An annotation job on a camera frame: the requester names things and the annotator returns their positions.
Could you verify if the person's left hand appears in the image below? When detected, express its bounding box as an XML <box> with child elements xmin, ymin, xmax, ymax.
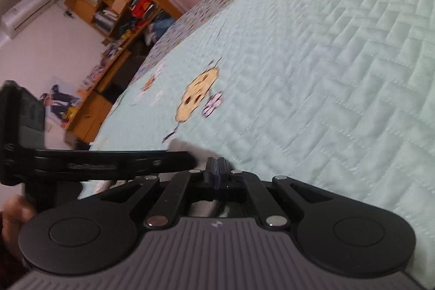
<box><xmin>0</xmin><ymin>194</ymin><xmax>36</xmax><ymax>261</ymax></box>

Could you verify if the bee-print quilted bedspread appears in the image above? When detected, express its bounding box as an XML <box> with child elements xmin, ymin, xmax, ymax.
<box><xmin>78</xmin><ymin>0</ymin><xmax>435</xmax><ymax>284</ymax></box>

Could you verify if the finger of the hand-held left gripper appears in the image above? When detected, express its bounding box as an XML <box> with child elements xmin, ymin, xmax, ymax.
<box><xmin>136</xmin><ymin>150</ymin><xmax>198</xmax><ymax>179</ymax></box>

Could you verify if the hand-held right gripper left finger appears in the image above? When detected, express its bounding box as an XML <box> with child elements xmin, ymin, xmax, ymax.
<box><xmin>98</xmin><ymin>157</ymin><xmax>217</xmax><ymax>229</ymax></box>

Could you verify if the wall poster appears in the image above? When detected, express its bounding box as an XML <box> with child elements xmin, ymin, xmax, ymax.
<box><xmin>39</xmin><ymin>76</ymin><xmax>83</xmax><ymax>128</ymax></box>

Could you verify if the white air conditioner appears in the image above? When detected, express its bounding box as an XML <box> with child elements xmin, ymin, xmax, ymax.
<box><xmin>0</xmin><ymin>0</ymin><xmax>57</xmax><ymax>39</ymax></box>

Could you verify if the orange box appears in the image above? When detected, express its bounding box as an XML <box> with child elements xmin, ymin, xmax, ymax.
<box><xmin>131</xmin><ymin>0</ymin><xmax>156</xmax><ymax>19</ymax></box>

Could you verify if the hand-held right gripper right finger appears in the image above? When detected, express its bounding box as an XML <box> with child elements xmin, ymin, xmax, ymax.
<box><xmin>216</xmin><ymin>157</ymin><xmax>337</xmax><ymax>230</ymax></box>

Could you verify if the cardboard box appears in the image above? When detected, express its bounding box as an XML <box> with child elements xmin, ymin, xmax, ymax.
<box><xmin>110</xmin><ymin>0</ymin><xmax>132</xmax><ymax>14</ymax></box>

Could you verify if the row of books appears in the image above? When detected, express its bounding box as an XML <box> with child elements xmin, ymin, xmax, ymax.
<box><xmin>93</xmin><ymin>10</ymin><xmax>119</xmax><ymax>33</ymax></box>

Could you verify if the blue clothes pile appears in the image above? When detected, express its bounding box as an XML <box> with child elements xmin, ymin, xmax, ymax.
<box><xmin>144</xmin><ymin>13</ymin><xmax>178</xmax><ymax>46</ymax></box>

